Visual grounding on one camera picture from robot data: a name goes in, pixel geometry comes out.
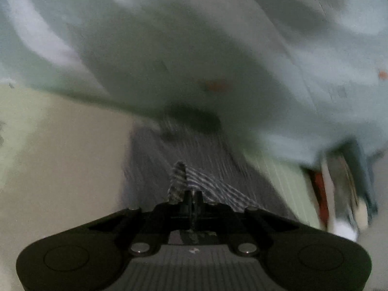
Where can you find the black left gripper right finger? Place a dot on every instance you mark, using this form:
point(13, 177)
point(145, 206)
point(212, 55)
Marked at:
point(293, 255)

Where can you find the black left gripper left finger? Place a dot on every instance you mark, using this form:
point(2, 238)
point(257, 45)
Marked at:
point(95, 255)

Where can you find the blue white plaid shirt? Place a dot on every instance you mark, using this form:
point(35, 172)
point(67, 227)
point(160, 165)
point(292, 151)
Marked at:
point(200, 175)

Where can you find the stack of folded clothes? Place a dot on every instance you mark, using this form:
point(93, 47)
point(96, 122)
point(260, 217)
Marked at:
point(343, 186)

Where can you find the pale printed bed sheet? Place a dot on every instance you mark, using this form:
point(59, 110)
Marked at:
point(290, 77)

